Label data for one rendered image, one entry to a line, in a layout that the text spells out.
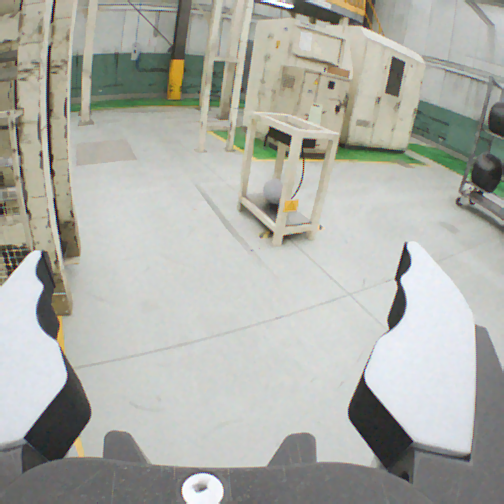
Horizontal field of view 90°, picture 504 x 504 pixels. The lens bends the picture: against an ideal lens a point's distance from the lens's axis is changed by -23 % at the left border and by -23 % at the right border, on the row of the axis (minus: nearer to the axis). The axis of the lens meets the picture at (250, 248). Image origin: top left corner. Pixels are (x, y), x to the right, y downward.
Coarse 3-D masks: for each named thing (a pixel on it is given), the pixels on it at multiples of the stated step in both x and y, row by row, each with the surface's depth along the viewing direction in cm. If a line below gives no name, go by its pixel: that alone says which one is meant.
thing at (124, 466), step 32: (128, 448) 4; (288, 448) 5; (32, 480) 3; (64, 480) 3; (96, 480) 4; (128, 480) 4; (160, 480) 4; (192, 480) 4; (224, 480) 4; (256, 480) 4; (288, 480) 4; (320, 480) 4; (352, 480) 4; (384, 480) 4
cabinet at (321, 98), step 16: (288, 80) 387; (304, 80) 368; (320, 80) 378; (336, 80) 389; (352, 80) 400; (288, 96) 396; (304, 96) 382; (320, 96) 392; (336, 96) 404; (272, 112) 434; (288, 112) 403; (304, 112) 395; (320, 112) 406; (336, 112) 419; (304, 128) 409; (336, 128) 434; (272, 144) 451; (320, 144) 436
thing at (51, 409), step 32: (32, 256) 9; (0, 288) 8; (32, 288) 8; (0, 320) 7; (32, 320) 7; (0, 352) 6; (32, 352) 6; (0, 384) 5; (32, 384) 5; (64, 384) 5; (0, 416) 4; (32, 416) 5; (64, 416) 5; (0, 448) 4; (32, 448) 4; (64, 448) 5
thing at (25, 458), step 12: (24, 444) 4; (0, 456) 4; (12, 456) 4; (24, 456) 4; (36, 456) 4; (0, 468) 3; (12, 468) 4; (24, 468) 4; (0, 480) 3; (12, 480) 3; (0, 492) 3
